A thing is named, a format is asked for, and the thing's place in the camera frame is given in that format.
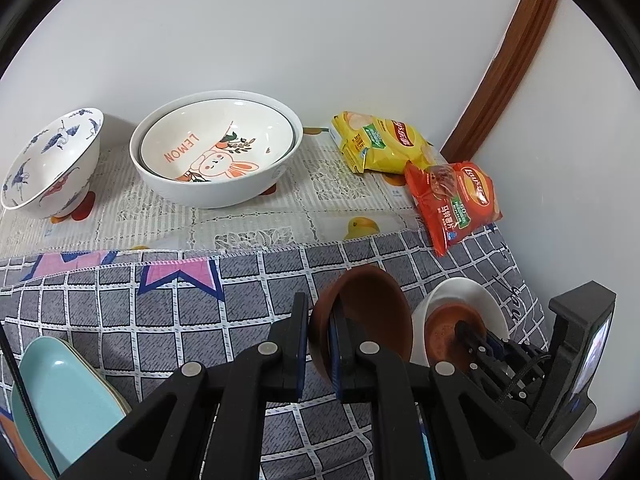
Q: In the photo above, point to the red chips bag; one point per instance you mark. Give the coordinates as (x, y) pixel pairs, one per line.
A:
(453, 200)

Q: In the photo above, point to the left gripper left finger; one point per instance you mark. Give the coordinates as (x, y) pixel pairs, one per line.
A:
(206, 422)

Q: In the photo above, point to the blue crane pattern bowl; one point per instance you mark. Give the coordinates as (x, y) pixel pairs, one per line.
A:
(51, 176)

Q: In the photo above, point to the yellow chips bag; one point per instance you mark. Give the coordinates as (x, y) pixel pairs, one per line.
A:
(369, 143)

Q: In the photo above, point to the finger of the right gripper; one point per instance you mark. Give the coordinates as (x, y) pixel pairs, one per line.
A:
(496, 346)
(470, 345)

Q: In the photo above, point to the large white ceramic bowl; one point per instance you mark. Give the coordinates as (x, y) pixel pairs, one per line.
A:
(217, 194)

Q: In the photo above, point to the pink square plate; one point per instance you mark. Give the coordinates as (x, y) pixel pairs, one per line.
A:
(10, 435)

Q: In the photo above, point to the teal square plate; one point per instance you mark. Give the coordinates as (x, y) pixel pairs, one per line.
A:
(74, 406)

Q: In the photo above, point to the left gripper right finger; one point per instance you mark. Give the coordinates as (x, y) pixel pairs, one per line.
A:
(430, 422)

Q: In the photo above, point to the brown wooden door frame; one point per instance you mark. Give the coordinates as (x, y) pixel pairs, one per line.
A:
(520, 44)

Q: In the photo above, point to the white lace table cover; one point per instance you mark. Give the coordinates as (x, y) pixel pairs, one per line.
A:
(317, 200)

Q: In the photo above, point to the grey checked star cloth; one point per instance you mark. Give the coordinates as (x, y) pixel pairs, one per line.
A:
(136, 316)

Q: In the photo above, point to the brown small bowl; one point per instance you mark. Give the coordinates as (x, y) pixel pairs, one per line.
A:
(441, 341)
(373, 299)

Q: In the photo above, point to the lemon rabbit print bowl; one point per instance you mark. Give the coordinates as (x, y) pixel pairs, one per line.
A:
(216, 140)

